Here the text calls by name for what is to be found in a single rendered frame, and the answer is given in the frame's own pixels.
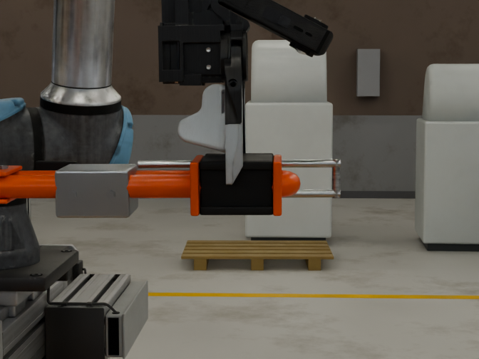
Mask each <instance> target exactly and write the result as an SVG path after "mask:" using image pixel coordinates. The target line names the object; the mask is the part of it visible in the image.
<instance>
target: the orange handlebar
mask: <svg viewBox="0 0 479 359"><path fill-rule="evenodd" d="M19 170H22V166H21V165H0V204H7V203H9V202H11V201H13V200H15V199H16V198H56V189H57V187H56V183H55V171H57V170H27V171H19ZM300 184H301V183H300V179H299V177H298V176H297V175H296V174H294V173H293V172H290V171H286V170H282V197H289V196H292V195H293V194H296V193H297V191H298V190H299V188H300ZM127 190H128V193H129V195H130V198H190V170H136V173H135V175H131V176H130V179H129V182H128V186H127Z"/></svg>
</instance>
